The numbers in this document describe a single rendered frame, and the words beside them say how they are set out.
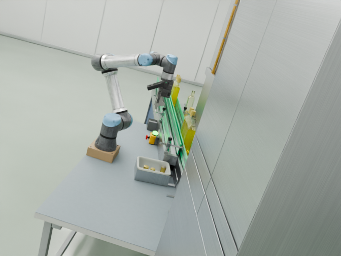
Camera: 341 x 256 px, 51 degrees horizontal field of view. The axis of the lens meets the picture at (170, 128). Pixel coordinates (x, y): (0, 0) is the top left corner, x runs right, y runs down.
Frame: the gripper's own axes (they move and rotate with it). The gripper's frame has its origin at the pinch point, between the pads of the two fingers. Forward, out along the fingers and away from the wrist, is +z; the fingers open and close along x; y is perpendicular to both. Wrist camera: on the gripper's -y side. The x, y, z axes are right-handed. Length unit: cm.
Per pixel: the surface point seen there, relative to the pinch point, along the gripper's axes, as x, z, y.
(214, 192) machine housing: -133, -21, 7
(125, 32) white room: 590, 45, -30
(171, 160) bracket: -7.7, 32.6, 20.0
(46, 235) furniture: -72, 58, -45
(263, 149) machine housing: -151, -46, 7
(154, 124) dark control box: 61, 36, 12
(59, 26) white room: 590, 70, -169
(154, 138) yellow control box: 33, 38, 11
